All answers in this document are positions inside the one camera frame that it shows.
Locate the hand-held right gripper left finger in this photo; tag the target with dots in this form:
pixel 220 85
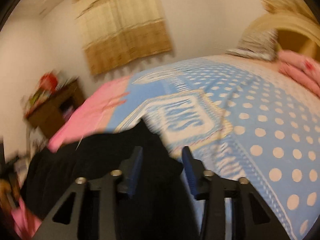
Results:
pixel 133 172

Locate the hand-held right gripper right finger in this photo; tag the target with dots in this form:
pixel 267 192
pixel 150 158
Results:
pixel 190 175

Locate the black zip jacket brown hood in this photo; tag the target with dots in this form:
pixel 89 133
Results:
pixel 100 152

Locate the bed with pink blue sheet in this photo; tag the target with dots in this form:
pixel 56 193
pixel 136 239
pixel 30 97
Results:
pixel 262 130

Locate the brown wooden desk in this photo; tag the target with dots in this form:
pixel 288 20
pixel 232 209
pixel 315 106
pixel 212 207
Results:
pixel 52 115

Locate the red gift box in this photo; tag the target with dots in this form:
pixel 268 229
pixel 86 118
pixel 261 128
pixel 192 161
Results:
pixel 48 81

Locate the beige patterned window curtain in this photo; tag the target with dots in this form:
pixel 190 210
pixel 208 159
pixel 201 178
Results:
pixel 125 30

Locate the grey patterned pillow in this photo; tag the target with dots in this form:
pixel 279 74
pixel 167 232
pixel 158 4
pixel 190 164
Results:
pixel 257 43

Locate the pink folded blanket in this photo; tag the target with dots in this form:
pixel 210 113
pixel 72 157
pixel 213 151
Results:
pixel 300 70

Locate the wooden bed headboard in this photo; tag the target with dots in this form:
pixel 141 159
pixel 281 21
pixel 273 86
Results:
pixel 290 25

